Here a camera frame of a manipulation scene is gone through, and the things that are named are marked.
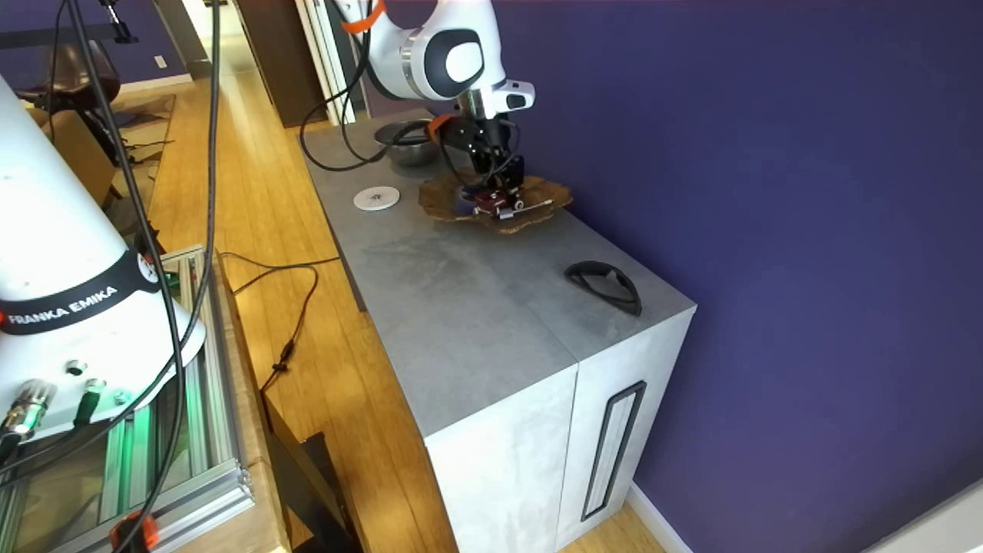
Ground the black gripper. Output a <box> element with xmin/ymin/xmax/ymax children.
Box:
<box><xmin>438</xmin><ymin>109</ymin><xmax>533</xmax><ymax>204</ymax></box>

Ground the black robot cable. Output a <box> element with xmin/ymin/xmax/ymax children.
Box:
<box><xmin>0</xmin><ymin>0</ymin><xmax>195</xmax><ymax>553</ymax></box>

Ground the aluminium profile robot stand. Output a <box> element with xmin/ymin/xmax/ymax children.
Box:
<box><xmin>0</xmin><ymin>242</ymin><xmax>254</xmax><ymax>553</ymax></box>

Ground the grey concrete-look cabinet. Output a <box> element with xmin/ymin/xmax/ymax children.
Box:
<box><xmin>296</xmin><ymin>105</ymin><xmax>701</xmax><ymax>553</ymax></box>

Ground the dark chair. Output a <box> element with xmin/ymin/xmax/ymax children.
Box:
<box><xmin>19</xmin><ymin>37</ymin><xmax>167</xmax><ymax>174</ymax></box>

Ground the black boom stand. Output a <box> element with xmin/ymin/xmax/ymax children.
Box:
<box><xmin>94</xmin><ymin>0</ymin><xmax>141</xmax><ymax>48</ymax></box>

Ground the white door frame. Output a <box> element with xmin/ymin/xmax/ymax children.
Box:
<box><xmin>291</xmin><ymin>0</ymin><xmax>369</xmax><ymax>129</ymax></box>

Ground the white round disc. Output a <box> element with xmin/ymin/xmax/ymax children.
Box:
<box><xmin>349</xmin><ymin>186</ymin><xmax>403</xmax><ymax>215</ymax></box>

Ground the thin black floor cable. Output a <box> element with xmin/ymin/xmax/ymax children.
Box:
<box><xmin>216</xmin><ymin>249</ymin><xmax>345</xmax><ymax>397</ymax></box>

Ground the black looping gripper cable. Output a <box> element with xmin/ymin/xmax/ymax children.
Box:
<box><xmin>296</xmin><ymin>50</ymin><xmax>458</xmax><ymax>176</ymax></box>

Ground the grey metal bowl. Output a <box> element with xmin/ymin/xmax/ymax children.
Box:
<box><xmin>371</xmin><ymin>121</ymin><xmax>445</xmax><ymax>174</ymax></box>

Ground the orange clamp handle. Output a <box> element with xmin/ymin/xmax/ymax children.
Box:
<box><xmin>107</xmin><ymin>507</ymin><xmax>167</xmax><ymax>553</ymax></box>

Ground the grey hanging cable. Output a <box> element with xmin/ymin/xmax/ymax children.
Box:
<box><xmin>201</xmin><ymin>0</ymin><xmax>229</xmax><ymax>342</ymax></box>

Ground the black rectangular cabinet door handle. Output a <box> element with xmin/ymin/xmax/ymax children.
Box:
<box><xmin>578</xmin><ymin>377</ymin><xmax>647</xmax><ymax>525</ymax></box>

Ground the dark brown door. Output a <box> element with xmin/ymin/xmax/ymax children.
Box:
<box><xmin>231</xmin><ymin>0</ymin><xmax>332</xmax><ymax>132</ymax></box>

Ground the brown wooden tray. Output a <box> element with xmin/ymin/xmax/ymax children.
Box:
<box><xmin>416</xmin><ymin>169</ymin><xmax>578</xmax><ymax>240</ymax></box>

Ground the small red blue toy cart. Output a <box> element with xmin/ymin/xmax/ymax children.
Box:
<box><xmin>464</xmin><ymin>181</ymin><xmax>533</xmax><ymax>225</ymax></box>

